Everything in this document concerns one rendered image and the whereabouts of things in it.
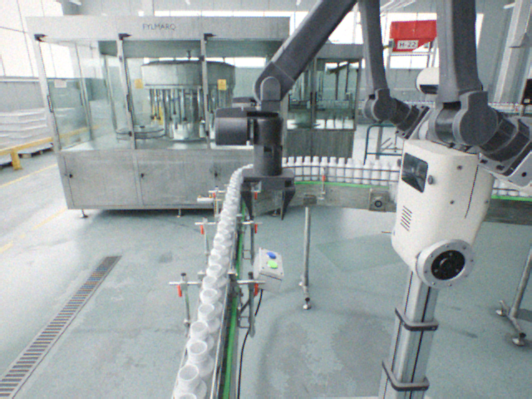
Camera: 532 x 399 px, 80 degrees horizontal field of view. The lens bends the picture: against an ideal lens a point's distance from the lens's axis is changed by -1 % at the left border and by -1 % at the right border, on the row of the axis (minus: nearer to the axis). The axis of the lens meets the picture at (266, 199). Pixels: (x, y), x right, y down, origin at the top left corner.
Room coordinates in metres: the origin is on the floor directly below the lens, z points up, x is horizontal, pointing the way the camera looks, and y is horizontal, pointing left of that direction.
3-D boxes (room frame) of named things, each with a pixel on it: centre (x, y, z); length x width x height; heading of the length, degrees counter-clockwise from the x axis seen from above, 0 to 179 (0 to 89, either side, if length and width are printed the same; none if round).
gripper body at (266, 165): (0.61, 0.00, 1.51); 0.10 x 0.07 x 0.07; 91
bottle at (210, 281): (0.74, 0.15, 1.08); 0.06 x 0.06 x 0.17
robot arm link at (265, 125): (0.61, 0.00, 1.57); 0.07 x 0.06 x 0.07; 95
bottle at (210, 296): (0.68, 0.14, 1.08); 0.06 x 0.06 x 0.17
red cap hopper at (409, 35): (7.06, -2.90, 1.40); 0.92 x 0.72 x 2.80; 74
